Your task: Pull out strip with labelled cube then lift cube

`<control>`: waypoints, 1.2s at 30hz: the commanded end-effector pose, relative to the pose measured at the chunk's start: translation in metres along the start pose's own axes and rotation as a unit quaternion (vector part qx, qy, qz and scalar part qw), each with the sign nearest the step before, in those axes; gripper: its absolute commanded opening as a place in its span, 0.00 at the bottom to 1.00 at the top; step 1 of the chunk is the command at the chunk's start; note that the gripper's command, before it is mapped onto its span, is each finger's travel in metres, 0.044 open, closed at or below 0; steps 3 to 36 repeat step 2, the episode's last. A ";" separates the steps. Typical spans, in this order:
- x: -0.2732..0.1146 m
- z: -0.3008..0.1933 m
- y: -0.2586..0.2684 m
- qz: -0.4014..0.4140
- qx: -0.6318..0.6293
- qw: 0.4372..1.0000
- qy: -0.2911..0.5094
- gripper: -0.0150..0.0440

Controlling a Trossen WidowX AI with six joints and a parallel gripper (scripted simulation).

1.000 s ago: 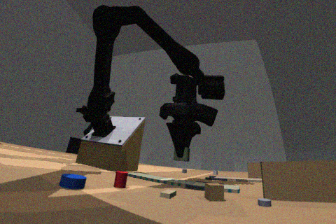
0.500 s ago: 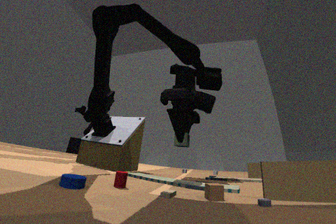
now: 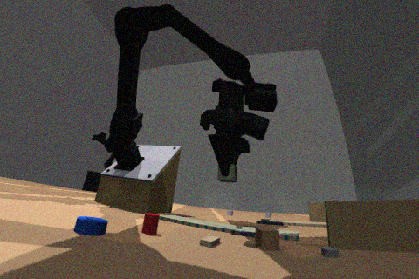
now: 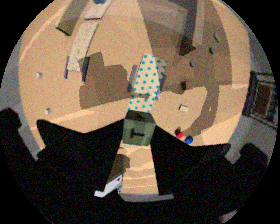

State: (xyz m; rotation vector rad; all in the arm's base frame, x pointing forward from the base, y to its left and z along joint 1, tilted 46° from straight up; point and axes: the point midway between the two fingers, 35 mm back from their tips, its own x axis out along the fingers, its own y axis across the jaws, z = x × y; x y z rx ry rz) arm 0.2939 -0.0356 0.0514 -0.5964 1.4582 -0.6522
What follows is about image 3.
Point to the white strip with teal polka dots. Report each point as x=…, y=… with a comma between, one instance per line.
x=227, y=228

